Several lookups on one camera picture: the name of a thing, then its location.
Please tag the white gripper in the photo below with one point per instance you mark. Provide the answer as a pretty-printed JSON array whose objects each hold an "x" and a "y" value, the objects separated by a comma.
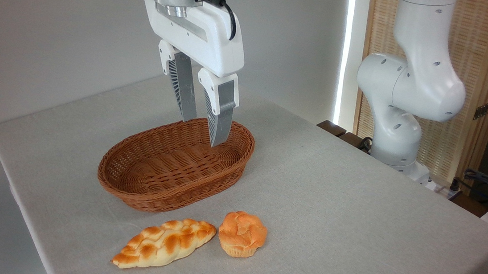
[{"x": 208, "y": 39}]

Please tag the long braided bread loaf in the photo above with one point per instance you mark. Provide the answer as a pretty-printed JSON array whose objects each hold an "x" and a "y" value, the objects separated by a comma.
[{"x": 166, "y": 241}]

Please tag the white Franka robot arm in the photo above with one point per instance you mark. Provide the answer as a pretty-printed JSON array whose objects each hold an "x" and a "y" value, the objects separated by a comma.
[{"x": 415, "y": 82}]

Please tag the brown oval wicker basket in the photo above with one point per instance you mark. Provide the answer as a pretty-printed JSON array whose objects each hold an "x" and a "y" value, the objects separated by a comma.
[{"x": 164, "y": 174}]

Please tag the round muffin-shaped bread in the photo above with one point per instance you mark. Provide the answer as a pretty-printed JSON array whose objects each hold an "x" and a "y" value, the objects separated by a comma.
[{"x": 241, "y": 233}]

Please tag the dark wooden block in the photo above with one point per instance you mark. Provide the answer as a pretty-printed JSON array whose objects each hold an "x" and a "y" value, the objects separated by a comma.
[{"x": 332, "y": 127}]

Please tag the light grey tablecloth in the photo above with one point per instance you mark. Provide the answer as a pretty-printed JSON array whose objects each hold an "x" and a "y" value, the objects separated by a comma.
[{"x": 350, "y": 237}]

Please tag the white power strip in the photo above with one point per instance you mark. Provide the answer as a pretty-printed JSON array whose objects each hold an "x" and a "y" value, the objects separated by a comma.
[{"x": 447, "y": 191}]

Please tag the woven bamboo folding screen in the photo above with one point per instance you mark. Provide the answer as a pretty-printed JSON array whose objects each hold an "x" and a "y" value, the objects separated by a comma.
[{"x": 480, "y": 52}]

